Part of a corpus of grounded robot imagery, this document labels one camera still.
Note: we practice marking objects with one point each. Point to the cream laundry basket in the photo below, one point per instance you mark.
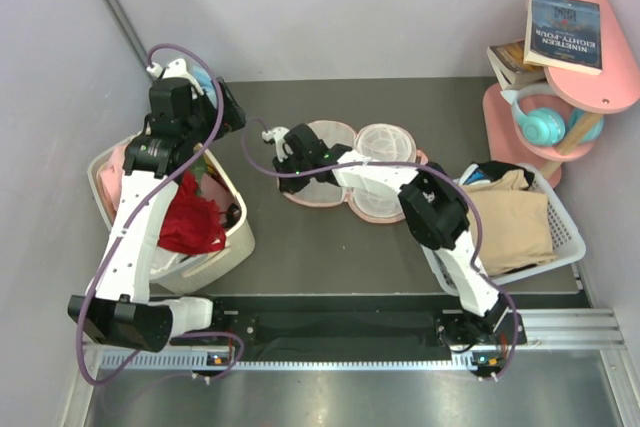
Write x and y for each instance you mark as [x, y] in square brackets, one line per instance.
[196, 272]

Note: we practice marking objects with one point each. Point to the stacked paperback books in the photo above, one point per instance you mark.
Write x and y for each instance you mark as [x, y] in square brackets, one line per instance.
[509, 67]

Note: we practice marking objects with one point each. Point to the floral mesh laundry bag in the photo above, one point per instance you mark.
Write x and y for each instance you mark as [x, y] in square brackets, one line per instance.
[364, 192]

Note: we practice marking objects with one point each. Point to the black garment in basket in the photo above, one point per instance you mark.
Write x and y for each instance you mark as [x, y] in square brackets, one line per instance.
[496, 175]

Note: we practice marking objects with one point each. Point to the teal headphones on shelf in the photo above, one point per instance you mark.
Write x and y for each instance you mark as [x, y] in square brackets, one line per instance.
[541, 126]

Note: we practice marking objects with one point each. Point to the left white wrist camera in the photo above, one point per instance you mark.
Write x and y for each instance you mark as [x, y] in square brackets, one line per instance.
[178, 68]

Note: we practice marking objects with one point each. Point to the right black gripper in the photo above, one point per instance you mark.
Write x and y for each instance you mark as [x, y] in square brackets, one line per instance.
[288, 186]

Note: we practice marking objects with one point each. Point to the aluminium rail frame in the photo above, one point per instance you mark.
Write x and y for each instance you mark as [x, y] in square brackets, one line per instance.
[351, 342]

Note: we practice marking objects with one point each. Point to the beige folded garment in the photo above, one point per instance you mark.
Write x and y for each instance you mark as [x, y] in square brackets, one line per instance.
[516, 231]

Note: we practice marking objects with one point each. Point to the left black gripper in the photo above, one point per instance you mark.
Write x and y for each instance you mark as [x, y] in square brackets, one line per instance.
[232, 115]

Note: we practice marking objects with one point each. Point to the white garment in basket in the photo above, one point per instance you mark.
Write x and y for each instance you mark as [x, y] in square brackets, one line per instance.
[164, 260]

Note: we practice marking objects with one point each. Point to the white perforated plastic basket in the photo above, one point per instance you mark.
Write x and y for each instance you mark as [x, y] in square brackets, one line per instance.
[568, 245]

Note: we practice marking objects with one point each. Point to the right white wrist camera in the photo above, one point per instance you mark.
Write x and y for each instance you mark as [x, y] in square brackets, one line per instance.
[276, 137]

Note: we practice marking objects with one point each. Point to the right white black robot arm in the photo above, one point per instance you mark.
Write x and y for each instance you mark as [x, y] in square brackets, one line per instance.
[434, 207]

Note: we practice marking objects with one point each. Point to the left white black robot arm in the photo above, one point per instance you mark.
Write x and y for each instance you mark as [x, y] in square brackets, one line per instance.
[116, 309]

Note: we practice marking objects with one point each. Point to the blue headphones on table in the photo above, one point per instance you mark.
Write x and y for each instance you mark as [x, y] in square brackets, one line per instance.
[206, 84]

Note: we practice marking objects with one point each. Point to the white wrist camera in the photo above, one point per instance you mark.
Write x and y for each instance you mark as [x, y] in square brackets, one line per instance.
[178, 68]
[276, 137]

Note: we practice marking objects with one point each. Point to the pink garment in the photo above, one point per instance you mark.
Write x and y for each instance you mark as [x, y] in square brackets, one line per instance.
[109, 180]

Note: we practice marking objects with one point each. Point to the red lace bra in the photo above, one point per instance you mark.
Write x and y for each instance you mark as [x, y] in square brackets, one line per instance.
[192, 223]

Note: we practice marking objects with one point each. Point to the pink tiered shelf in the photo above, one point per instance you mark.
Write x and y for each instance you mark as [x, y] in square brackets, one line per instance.
[613, 91]

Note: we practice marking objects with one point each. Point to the Nineteen Eighty-Four book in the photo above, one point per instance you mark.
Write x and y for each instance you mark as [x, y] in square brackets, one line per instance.
[564, 34]

